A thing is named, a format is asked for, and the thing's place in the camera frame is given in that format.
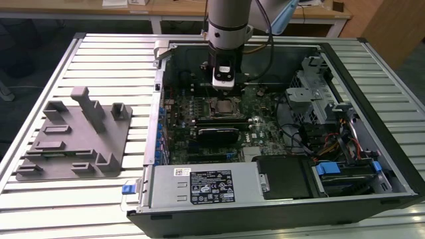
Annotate metal socket cover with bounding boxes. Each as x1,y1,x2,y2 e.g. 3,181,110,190
211,98,243,117

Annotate silver CPU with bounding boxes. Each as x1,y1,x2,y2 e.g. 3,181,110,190
216,100,235,113

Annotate CPU socket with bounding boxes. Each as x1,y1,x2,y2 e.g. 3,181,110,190
207,96,246,119

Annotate green motherboard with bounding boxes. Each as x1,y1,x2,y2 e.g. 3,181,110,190
163,84,290,165

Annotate grey metal drive cage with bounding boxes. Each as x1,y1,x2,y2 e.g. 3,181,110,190
284,56,343,125

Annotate black graphics card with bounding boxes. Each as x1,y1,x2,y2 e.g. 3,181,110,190
196,127,240,145

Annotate silver chipset heatsink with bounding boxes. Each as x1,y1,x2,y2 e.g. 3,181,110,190
243,146,264,161

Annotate black plastic shroud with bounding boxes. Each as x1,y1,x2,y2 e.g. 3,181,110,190
255,154,316,201

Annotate hard disk blue carrier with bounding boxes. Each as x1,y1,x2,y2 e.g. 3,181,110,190
311,160,388,198

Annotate wooden cabinet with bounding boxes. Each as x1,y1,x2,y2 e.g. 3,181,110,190
340,0,425,72

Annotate silver power supply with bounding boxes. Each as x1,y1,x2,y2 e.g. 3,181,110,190
147,163,268,209

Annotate grey parts rack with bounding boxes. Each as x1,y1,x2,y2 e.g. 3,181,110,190
15,86,135,182

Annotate blue case latch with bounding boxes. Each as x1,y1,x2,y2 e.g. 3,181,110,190
122,183,138,196

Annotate green RAM stick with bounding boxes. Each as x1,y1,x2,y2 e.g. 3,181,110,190
42,152,78,158

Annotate black PC case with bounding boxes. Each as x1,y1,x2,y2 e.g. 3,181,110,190
127,37,425,239

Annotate grey stand foot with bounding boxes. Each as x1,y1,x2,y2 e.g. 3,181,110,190
0,79,15,102

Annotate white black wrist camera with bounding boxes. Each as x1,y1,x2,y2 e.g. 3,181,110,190
212,58,235,90

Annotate small black side camera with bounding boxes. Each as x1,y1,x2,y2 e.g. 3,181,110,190
199,61,214,76

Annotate copper coloured cable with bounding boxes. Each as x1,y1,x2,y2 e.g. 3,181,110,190
246,44,267,54

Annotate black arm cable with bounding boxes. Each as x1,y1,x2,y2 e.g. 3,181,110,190
244,0,275,83

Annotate yellow wire bundle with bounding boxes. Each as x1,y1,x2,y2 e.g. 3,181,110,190
318,139,345,156

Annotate red wire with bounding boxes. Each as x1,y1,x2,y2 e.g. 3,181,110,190
352,138,364,160

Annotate wooden desk white frame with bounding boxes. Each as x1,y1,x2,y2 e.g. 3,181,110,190
0,0,353,38

